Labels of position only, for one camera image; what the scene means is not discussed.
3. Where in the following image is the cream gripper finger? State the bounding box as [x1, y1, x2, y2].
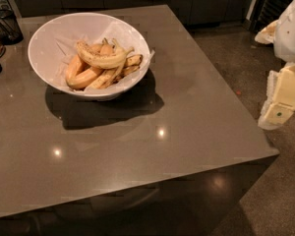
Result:
[258, 63, 295, 130]
[255, 20, 277, 44]

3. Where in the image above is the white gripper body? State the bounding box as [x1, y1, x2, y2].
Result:
[273, 0, 295, 63]

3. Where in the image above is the spotted yellow banana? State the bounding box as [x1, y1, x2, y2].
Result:
[76, 38, 135, 69]

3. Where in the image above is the dark spotted banana right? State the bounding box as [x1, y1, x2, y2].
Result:
[113, 54, 143, 84]

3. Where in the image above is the white paper bowl liner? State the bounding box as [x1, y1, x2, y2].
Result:
[47, 15, 154, 100]

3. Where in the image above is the spotted banana lower middle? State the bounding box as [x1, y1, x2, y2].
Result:
[86, 38, 126, 90]

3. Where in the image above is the white bowl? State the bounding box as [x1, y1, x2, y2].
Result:
[27, 12, 151, 102]

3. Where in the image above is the orange banana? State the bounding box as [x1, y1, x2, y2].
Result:
[64, 43, 104, 84]
[65, 54, 115, 90]

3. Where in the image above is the orange banana lower left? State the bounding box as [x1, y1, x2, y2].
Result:
[65, 54, 115, 90]

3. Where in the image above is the steel appliance with vents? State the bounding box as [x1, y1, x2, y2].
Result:
[243, 0, 292, 32]

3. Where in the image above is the black wire mesh basket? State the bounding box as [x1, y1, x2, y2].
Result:
[0, 10, 24, 45]

